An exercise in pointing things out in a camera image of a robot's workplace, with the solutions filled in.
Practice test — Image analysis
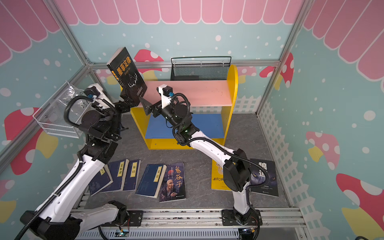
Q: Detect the black Murphy's law book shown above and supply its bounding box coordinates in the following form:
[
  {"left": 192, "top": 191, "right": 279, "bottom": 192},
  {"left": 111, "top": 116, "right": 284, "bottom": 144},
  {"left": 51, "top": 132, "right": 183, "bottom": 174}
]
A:
[{"left": 107, "top": 47, "right": 147, "bottom": 107}]

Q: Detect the purple old man book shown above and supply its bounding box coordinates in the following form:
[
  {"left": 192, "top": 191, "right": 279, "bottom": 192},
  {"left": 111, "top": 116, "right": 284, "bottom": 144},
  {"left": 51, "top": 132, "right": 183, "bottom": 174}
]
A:
[{"left": 159, "top": 162, "right": 187, "bottom": 203}]

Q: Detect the yellow cartoon boy book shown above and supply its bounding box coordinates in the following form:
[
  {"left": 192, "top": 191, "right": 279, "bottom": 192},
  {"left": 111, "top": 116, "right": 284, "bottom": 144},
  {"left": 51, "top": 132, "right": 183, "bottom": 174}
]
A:
[{"left": 211, "top": 160, "right": 231, "bottom": 191}]

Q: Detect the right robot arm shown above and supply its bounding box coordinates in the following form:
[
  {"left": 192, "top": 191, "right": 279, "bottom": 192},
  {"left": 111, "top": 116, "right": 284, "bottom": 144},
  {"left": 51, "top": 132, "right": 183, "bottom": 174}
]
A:
[{"left": 140, "top": 94, "right": 269, "bottom": 226}]

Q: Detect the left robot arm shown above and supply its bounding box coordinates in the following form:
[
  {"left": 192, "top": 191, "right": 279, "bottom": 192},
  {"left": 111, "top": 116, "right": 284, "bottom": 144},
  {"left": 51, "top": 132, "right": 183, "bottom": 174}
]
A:
[{"left": 15, "top": 84, "right": 130, "bottom": 240}]

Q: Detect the yellow pink blue bookshelf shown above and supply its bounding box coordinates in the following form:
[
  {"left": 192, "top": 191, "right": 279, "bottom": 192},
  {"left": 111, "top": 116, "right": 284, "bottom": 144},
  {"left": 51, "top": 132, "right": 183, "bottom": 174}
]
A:
[{"left": 131, "top": 65, "right": 239, "bottom": 150}]

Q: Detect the clear plastic bag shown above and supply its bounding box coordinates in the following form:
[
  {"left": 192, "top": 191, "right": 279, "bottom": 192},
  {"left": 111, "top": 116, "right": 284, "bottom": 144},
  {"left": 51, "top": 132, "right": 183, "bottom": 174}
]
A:
[{"left": 55, "top": 84, "right": 90, "bottom": 123}]

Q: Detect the navy book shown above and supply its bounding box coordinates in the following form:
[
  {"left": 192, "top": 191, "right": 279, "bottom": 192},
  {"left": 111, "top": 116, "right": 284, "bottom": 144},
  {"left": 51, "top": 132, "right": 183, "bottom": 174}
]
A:
[
  {"left": 136, "top": 164, "right": 167, "bottom": 199},
  {"left": 89, "top": 165, "right": 113, "bottom": 196},
  {"left": 101, "top": 159, "right": 130, "bottom": 193},
  {"left": 123, "top": 160, "right": 141, "bottom": 191}
]

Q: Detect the navy book leftmost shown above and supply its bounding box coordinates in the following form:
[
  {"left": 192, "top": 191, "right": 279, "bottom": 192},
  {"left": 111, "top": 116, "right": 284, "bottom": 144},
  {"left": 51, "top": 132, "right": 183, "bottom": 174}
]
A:
[{"left": 89, "top": 165, "right": 113, "bottom": 196}]

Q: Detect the navy book rightmost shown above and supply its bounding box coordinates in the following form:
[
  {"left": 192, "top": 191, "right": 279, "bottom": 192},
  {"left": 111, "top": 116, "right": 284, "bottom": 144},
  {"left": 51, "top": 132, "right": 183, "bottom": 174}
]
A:
[{"left": 136, "top": 164, "right": 167, "bottom": 199}]

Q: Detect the black wolf book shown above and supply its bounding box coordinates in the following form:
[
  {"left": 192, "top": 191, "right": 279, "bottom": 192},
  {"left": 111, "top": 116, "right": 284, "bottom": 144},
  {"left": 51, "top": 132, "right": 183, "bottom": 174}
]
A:
[{"left": 248, "top": 158, "right": 279, "bottom": 198}]

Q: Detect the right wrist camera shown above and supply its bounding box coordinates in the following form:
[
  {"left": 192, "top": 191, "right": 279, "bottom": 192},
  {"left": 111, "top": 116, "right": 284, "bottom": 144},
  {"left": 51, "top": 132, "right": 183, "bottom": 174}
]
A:
[{"left": 157, "top": 84, "right": 174, "bottom": 109}]

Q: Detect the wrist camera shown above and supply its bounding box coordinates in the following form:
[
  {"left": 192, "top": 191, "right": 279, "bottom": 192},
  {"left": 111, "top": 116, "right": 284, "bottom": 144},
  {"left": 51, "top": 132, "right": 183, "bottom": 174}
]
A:
[
  {"left": 84, "top": 84, "right": 113, "bottom": 104},
  {"left": 157, "top": 84, "right": 174, "bottom": 109}
]

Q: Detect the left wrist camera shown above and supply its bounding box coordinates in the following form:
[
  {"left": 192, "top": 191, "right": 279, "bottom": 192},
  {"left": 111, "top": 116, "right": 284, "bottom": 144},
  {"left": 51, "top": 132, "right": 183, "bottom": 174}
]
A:
[{"left": 84, "top": 84, "right": 113, "bottom": 104}]

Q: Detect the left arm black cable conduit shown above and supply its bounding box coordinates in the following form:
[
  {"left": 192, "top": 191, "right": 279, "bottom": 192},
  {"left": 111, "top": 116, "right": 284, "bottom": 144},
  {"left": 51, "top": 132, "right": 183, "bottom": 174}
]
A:
[{"left": 13, "top": 95, "right": 118, "bottom": 240}]

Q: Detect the black mesh wire basket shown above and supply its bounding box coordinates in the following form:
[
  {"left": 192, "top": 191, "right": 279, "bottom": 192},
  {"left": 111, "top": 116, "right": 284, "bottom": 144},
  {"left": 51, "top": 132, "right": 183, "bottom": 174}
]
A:
[{"left": 171, "top": 56, "right": 232, "bottom": 81}]

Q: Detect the white wire wall basket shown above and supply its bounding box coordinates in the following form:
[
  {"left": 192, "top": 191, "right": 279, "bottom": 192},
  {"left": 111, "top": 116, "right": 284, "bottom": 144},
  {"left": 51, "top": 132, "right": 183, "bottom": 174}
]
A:
[{"left": 33, "top": 90, "right": 92, "bottom": 139}]

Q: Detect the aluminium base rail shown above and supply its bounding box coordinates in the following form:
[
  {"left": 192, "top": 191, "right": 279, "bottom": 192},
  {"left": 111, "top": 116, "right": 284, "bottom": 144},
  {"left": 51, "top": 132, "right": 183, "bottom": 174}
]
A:
[{"left": 77, "top": 208, "right": 312, "bottom": 240}]

